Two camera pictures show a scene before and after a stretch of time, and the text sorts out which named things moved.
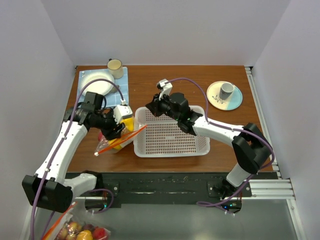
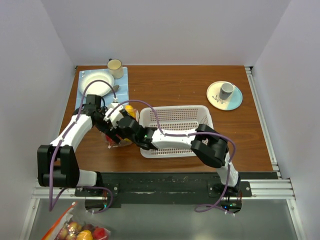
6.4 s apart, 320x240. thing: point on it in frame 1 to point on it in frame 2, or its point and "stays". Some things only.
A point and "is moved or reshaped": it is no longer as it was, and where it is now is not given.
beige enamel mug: [115, 67] stays
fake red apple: [100, 135] is moved or reshaped
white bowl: [98, 86] stays
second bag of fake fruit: [69, 227] stays
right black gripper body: [163, 107] to [135, 139]
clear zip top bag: [131, 131] is moved or reshaped
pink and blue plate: [232, 102] stays
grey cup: [226, 90] stays
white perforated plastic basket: [156, 135] stays
